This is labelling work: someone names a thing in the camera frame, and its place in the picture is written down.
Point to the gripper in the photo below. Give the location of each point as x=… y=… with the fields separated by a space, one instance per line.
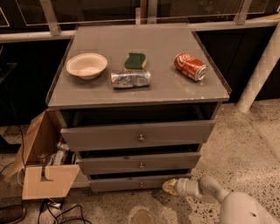
x=183 y=186

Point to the grey bottom drawer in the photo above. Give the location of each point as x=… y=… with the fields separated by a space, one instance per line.
x=132 y=183

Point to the grey drawer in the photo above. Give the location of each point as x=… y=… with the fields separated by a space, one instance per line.
x=132 y=183
x=139 y=163
x=126 y=136

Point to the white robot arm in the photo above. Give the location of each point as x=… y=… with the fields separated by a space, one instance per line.
x=235 y=207

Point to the grey middle drawer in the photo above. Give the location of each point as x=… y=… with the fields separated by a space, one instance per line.
x=139 y=163

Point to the grey drawer cabinet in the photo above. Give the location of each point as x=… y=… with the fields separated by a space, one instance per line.
x=171 y=97

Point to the grey top drawer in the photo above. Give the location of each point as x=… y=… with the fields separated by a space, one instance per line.
x=126 y=136

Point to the plastic bottle in box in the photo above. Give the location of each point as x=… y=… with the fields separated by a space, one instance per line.
x=61 y=154

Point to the silver crushed can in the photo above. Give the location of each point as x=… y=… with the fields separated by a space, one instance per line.
x=131 y=79

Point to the red cola can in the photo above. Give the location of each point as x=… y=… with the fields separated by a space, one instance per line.
x=190 y=66

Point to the green yellow sponge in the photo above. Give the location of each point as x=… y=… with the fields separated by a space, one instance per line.
x=135 y=61

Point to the open cardboard box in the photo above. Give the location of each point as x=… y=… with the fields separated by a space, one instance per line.
x=43 y=181

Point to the beige paper bowl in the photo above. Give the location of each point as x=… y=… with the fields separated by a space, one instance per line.
x=86 y=66

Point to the dark shoe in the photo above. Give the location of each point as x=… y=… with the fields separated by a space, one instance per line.
x=12 y=214

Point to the white diagonal pole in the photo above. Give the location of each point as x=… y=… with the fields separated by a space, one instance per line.
x=264 y=67

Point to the metal railing frame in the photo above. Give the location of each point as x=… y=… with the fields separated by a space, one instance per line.
x=23 y=20

